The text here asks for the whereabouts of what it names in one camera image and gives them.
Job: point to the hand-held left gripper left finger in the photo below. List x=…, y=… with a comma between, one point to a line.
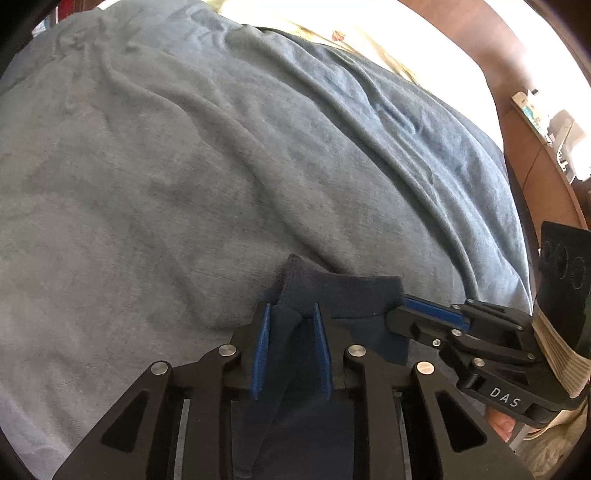
x=261, y=350

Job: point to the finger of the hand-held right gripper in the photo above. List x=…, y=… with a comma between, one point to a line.
x=429, y=307
x=415, y=325

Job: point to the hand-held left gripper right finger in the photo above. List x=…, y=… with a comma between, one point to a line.
x=323, y=355

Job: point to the navy blue pants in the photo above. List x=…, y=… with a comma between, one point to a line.
x=351, y=295

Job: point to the person's right hand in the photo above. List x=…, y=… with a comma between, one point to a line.
x=501, y=424

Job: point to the wooden nightstand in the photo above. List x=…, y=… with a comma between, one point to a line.
x=531, y=170

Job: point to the grey-blue blanket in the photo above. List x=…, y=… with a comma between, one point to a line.
x=184, y=161

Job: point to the white device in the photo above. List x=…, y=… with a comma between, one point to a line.
x=570, y=138

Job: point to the small white packet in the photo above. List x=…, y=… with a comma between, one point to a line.
x=526, y=108

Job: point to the cream printed pillow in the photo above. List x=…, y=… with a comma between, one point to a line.
x=369, y=41

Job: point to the wooden headboard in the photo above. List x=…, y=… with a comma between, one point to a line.
x=485, y=37

